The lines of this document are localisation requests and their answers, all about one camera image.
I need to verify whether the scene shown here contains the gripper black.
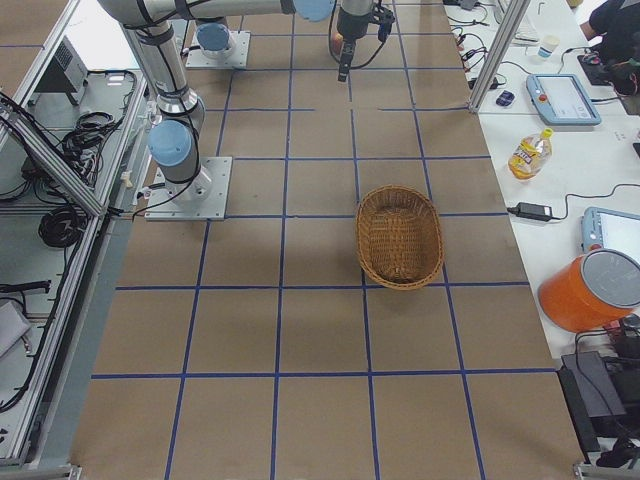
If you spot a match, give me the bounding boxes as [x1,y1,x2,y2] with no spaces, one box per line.
[337,0,374,82]

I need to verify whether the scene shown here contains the red yellow apple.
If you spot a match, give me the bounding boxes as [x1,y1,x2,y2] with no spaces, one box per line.
[330,32,343,55]

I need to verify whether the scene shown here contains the wicker basket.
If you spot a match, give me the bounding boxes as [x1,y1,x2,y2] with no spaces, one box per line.
[355,185,444,291]

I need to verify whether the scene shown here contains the paper cup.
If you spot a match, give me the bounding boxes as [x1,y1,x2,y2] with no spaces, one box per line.
[537,35,560,60]

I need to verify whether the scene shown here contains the orange juice bottle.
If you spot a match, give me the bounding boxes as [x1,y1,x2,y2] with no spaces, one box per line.
[508,127,554,180]

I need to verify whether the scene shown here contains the blue teach pendant far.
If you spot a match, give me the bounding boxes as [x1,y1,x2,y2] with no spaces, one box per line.
[526,74,601,126]

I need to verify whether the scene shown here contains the blue teach pendant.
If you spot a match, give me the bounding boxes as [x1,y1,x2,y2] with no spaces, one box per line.
[526,74,601,126]
[581,207,640,262]

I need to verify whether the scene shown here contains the black power adapter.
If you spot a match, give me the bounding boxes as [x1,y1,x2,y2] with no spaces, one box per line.
[507,202,553,222]

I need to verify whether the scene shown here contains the person in black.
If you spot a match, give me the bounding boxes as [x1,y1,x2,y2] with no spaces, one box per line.
[580,0,639,95]

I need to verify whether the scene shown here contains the grey control box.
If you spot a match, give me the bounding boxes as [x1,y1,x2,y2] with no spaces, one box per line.
[34,36,88,106]

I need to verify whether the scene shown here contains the blue teach pendant near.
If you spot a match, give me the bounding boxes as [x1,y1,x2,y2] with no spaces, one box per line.
[581,207,640,262]

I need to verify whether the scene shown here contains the orange bucket grey lid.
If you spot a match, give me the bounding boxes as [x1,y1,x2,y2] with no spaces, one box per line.
[538,248,639,333]

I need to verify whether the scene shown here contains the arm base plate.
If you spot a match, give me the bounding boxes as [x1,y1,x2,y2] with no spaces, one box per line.
[186,31,251,70]
[143,157,233,221]

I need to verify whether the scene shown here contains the aluminium frame post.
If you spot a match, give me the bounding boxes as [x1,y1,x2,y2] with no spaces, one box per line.
[468,0,530,114]

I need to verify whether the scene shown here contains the coiled black cables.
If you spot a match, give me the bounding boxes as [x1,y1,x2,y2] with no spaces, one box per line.
[38,203,84,249]

